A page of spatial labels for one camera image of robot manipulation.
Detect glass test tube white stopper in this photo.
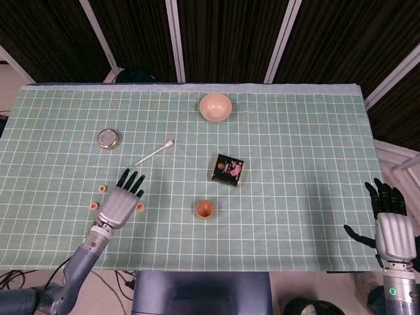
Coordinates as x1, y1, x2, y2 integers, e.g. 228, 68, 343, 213
129, 140, 175, 169

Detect black floor cables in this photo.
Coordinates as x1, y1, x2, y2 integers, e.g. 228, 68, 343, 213
96, 270, 136, 299

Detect round tin with silver lid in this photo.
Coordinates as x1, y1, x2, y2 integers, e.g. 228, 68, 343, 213
96, 128, 121, 151

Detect orange cup with green band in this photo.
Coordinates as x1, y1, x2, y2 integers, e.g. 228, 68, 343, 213
194, 199, 216, 221

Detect black tea box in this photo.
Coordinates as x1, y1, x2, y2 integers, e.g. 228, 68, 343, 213
210, 153, 245, 188

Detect black waste bin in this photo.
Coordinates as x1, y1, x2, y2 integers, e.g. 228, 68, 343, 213
283, 297, 345, 315

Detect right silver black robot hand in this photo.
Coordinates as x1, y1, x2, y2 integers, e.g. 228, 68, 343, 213
343, 178, 417, 263

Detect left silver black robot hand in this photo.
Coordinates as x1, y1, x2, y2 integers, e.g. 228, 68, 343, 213
97, 169, 146, 229

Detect blue-grey robot torso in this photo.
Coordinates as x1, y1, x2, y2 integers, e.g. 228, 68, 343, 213
131, 271, 273, 315

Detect beige bowl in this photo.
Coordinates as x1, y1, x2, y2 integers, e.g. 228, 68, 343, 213
199, 93, 233, 124

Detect black chair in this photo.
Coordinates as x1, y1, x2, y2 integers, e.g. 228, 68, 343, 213
116, 68, 158, 83

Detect green checked tablecloth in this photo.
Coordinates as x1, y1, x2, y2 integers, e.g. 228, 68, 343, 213
0, 83, 385, 273

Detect white partition frame post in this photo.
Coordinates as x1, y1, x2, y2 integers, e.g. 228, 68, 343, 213
0, 44, 36, 83
264, 0, 303, 83
364, 44, 420, 111
165, 0, 186, 83
78, 0, 118, 83

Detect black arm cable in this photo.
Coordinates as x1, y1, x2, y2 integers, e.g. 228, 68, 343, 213
44, 255, 73, 289

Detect white metal frame rack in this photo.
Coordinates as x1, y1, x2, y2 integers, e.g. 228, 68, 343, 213
373, 139, 420, 173

